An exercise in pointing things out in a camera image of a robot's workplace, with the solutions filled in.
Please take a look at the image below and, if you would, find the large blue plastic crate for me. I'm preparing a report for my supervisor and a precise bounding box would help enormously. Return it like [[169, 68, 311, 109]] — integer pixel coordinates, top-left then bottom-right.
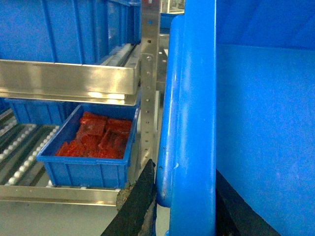
[[156, 0, 315, 236]]

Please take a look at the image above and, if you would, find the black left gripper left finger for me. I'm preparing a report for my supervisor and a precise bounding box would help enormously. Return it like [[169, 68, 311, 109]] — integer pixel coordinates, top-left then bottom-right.
[[102, 159, 157, 236]]

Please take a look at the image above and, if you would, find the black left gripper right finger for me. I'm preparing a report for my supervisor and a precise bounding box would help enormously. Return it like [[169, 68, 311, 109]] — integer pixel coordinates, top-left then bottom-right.
[[216, 171, 279, 236]]

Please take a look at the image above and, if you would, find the steel roller shelf rack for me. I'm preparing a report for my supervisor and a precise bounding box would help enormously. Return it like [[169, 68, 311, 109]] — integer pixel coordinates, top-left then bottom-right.
[[0, 0, 166, 206]]

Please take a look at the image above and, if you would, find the blue bin with red parts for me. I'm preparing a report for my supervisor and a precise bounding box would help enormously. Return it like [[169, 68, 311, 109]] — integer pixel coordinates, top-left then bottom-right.
[[36, 103, 139, 189]]

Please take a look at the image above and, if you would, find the blue bin on upper shelf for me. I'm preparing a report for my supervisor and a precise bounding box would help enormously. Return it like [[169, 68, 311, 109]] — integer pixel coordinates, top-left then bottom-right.
[[0, 0, 141, 64]]

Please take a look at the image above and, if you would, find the blue bin behind lower shelf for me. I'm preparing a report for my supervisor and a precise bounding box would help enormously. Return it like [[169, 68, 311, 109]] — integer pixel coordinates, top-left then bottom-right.
[[5, 98, 79, 125]]

